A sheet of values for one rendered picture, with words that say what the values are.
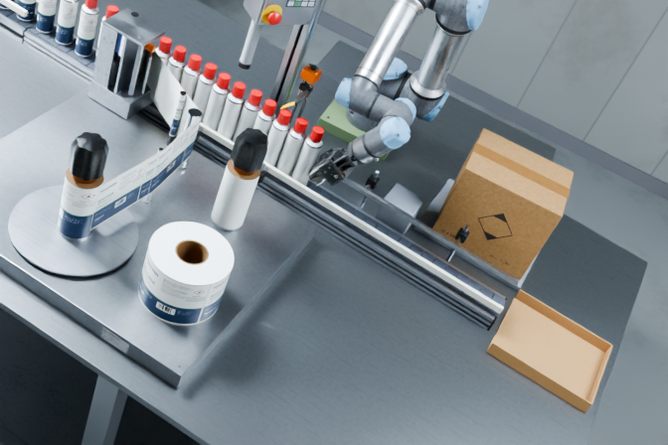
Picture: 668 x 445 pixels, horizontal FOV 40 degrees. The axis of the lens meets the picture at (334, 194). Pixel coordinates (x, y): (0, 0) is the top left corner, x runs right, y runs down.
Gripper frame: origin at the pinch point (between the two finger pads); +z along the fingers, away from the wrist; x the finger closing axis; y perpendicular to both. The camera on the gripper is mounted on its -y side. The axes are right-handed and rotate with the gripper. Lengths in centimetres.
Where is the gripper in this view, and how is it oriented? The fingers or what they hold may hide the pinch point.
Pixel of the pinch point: (314, 176)
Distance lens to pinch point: 262.1
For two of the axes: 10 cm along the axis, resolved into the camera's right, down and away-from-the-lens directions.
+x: 5.8, 8.0, 1.7
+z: -6.9, 3.7, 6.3
